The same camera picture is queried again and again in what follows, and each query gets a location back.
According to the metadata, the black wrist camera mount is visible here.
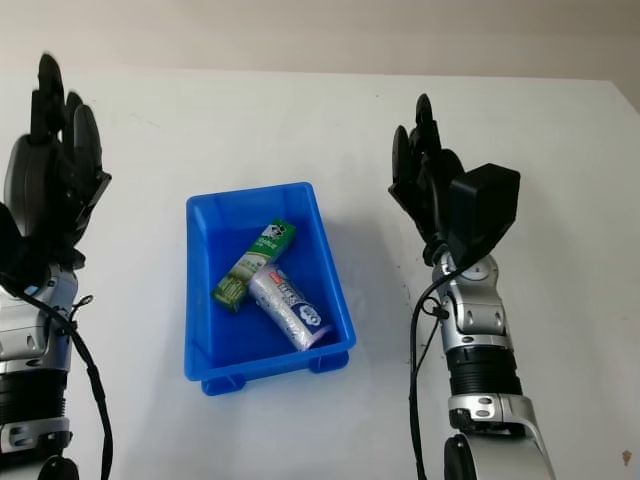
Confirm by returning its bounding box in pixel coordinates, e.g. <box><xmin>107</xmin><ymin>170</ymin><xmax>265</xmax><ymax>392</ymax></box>
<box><xmin>0</xmin><ymin>202</ymin><xmax>37</xmax><ymax>289</ymax></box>
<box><xmin>447</xmin><ymin>163</ymin><xmax>521</xmax><ymax>267</ymax></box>

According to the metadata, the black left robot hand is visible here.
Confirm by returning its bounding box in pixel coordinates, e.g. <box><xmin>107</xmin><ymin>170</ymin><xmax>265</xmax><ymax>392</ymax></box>
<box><xmin>0</xmin><ymin>52</ymin><xmax>114</xmax><ymax>275</ymax></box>

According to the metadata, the green toothpaste box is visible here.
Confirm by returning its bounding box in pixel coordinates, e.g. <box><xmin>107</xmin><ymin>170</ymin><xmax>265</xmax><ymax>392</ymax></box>
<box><xmin>214</xmin><ymin>217</ymin><xmax>297</xmax><ymax>315</ymax></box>

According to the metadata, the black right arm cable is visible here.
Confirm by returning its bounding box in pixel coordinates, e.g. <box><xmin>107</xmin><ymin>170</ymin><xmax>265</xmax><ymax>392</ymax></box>
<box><xmin>407</xmin><ymin>258</ymin><xmax>477</xmax><ymax>480</ymax></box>

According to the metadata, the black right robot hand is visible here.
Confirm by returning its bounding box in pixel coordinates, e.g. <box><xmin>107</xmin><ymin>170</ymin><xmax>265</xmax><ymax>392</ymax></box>
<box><xmin>387</xmin><ymin>92</ymin><xmax>469</xmax><ymax>267</ymax></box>

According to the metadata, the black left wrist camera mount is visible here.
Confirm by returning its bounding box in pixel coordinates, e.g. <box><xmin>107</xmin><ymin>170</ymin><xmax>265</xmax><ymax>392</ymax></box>
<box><xmin>0</xmin><ymin>202</ymin><xmax>37</xmax><ymax>289</ymax></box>

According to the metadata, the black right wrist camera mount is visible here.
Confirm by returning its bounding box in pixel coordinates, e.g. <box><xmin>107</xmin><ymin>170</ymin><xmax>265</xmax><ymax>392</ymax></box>
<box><xmin>447</xmin><ymin>163</ymin><xmax>521</xmax><ymax>267</ymax></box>

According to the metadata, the blue plastic tray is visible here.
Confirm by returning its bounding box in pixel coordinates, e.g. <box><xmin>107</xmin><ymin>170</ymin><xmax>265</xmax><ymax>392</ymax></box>
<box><xmin>182</xmin><ymin>181</ymin><xmax>358</xmax><ymax>397</ymax></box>

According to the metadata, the white blue gum bottle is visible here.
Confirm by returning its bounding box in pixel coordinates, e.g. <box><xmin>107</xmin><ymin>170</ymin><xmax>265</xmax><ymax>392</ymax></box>
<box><xmin>248</xmin><ymin>263</ymin><xmax>335</xmax><ymax>352</ymax></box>

